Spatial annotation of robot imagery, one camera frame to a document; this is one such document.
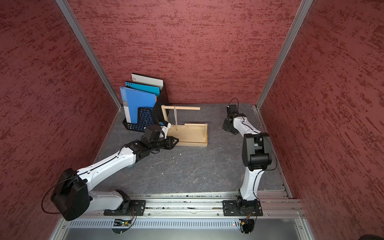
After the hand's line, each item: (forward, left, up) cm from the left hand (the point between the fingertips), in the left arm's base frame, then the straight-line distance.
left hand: (176, 143), depth 82 cm
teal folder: (+31, +15, +12) cm, 37 cm away
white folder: (+40, +22, +13) cm, 47 cm away
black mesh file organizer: (+16, +18, +3) cm, 24 cm away
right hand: (+16, -33, -9) cm, 38 cm away
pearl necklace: (+18, +2, 0) cm, 19 cm away
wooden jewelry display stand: (+14, -10, -13) cm, 22 cm away
